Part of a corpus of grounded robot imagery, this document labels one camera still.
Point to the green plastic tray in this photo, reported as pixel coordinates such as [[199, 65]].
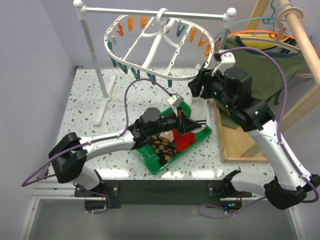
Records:
[[151, 160]]

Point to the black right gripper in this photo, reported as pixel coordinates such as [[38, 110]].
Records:
[[204, 78]]

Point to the green t-shirt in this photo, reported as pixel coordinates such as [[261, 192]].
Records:
[[267, 82]]

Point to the teal clothes hanger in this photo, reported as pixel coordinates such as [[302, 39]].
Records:
[[257, 15]]

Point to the aluminium rail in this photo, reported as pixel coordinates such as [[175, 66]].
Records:
[[155, 210]]

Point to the beige wooden clothes hanger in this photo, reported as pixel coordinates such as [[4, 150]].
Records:
[[277, 39]]

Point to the red christmas sock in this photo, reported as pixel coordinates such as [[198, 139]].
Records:
[[182, 142], [167, 136]]

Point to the orange clothes hanger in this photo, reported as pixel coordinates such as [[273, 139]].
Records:
[[271, 34]]

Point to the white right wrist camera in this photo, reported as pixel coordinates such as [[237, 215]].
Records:
[[224, 60]]

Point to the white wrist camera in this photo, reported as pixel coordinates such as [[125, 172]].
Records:
[[224, 60], [175, 101]]

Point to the white clip hanger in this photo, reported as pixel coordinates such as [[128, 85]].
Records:
[[174, 32]]

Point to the white striped sock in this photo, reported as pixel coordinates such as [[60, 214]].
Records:
[[199, 110]]

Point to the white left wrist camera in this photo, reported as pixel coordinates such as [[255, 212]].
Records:
[[175, 101]]

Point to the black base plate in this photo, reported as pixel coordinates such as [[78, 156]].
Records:
[[157, 192]]

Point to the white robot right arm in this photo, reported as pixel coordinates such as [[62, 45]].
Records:
[[291, 181]]

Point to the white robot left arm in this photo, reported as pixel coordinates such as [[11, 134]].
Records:
[[72, 152]]

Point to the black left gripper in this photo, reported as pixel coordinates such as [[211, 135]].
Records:
[[185, 124]]

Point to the white drying rack stand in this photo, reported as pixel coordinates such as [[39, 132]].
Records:
[[82, 11]]

